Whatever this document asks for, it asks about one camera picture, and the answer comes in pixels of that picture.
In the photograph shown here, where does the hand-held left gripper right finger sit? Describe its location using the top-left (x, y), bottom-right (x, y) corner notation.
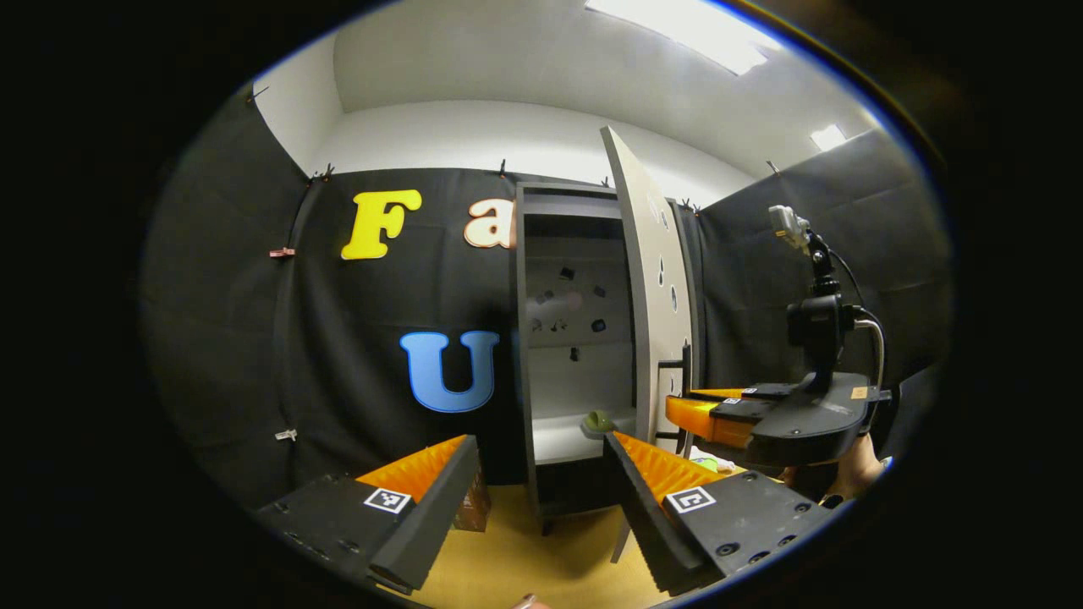
top-left (601, 430), bottom-right (838, 597)

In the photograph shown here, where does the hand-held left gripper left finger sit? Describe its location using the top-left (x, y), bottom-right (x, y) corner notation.
top-left (254, 433), bottom-right (483, 596)

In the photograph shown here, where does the dark grey cabinet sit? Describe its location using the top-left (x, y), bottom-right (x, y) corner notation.
top-left (512, 182), bottom-right (703, 539)

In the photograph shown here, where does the brown book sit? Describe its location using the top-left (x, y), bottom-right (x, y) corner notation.
top-left (451, 457), bottom-right (493, 534)

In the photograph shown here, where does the black backdrop cloth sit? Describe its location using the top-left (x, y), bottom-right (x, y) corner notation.
top-left (140, 85), bottom-right (953, 508)

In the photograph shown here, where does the silver gripper cable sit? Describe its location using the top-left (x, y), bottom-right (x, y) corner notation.
top-left (853, 315), bottom-right (887, 392)

